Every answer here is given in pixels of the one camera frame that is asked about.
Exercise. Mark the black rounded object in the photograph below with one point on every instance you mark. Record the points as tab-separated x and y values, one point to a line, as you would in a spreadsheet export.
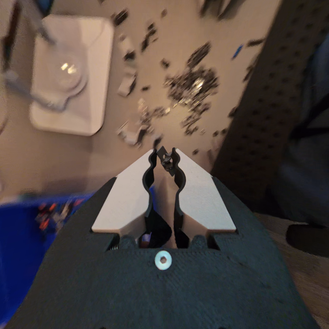
305	240

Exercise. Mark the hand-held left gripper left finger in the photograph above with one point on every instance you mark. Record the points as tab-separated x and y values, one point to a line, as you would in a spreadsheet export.
123	203

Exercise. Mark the heap of mixed coloured pieces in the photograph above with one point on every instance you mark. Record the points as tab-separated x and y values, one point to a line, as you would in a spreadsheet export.
56	213

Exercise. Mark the grey angled holed beam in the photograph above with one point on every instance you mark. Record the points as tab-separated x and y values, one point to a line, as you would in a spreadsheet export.
119	17

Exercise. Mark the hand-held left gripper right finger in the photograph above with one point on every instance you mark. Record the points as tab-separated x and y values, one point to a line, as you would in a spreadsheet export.
203	203

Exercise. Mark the blue plastic bin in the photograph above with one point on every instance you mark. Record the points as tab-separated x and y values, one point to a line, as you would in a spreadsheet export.
20	244

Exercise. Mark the pile of grey clip plates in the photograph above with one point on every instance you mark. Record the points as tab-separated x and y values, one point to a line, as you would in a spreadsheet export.
195	84

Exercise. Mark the grey tube connector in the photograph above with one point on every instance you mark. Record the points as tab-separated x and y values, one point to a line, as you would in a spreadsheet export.
255	42

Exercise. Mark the pale blue book stand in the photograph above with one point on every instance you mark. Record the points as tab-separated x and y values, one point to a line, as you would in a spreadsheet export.
69	74

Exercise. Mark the small black pin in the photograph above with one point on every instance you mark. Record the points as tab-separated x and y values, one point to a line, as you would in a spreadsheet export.
145	88

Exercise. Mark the pale grey angled panel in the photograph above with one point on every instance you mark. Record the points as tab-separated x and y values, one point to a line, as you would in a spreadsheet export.
126	87

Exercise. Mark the grey perforated beam assembly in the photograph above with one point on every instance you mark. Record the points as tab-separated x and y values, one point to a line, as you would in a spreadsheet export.
199	54

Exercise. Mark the grey plate with clips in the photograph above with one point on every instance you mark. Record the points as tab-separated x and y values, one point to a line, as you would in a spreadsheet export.
158	112

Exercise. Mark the white rounded tray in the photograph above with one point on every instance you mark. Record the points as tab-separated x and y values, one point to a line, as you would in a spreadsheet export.
95	77

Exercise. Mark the dark grey hinge piece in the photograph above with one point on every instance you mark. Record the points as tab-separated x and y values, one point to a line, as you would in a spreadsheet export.
165	160

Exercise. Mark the black dimpled foam pad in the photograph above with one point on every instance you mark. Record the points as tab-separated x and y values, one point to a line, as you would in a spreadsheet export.
262	102

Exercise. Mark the blue plastic pin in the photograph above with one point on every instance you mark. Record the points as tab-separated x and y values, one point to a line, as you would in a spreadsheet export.
237	51

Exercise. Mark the black round connector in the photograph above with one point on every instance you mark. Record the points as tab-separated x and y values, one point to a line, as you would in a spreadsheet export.
164	63

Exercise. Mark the pale curved panel with pins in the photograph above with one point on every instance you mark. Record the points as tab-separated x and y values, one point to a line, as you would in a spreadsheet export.
127	45

